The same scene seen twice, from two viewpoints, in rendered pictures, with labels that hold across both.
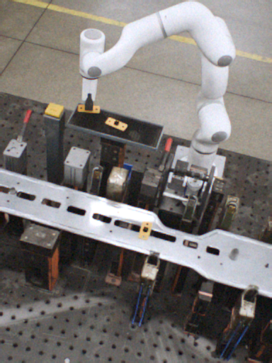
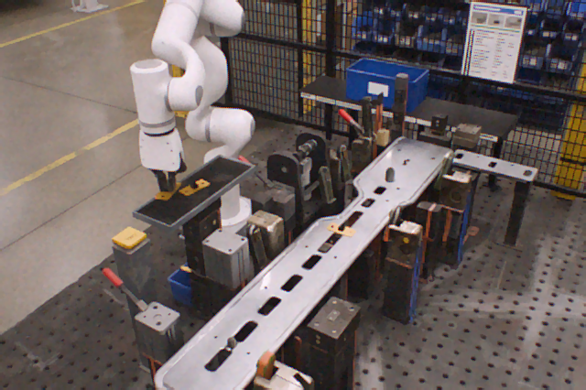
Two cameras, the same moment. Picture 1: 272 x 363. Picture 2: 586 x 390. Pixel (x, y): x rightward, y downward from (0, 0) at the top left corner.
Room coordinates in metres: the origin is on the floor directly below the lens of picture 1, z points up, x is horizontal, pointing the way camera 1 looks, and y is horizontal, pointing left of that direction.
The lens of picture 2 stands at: (0.69, 1.26, 2.00)
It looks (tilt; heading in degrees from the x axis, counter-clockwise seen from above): 32 degrees down; 295
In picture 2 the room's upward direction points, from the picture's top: 1 degrees counter-clockwise
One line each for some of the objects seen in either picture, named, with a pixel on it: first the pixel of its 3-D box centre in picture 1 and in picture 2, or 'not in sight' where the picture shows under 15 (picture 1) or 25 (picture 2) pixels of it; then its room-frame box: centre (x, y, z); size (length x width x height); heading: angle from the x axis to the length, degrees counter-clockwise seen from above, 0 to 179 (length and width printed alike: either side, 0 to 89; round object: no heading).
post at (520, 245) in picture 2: not in sight; (517, 211); (0.70, -0.62, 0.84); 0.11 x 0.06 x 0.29; 172
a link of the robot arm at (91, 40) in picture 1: (92, 51); (154, 91); (1.53, 0.24, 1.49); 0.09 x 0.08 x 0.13; 15
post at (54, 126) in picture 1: (54, 149); (144, 308); (1.56, 0.38, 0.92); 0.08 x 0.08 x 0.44; 82
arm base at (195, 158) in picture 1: (200, 158); (222, 191); (1.70, -0.26, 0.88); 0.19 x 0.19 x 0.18
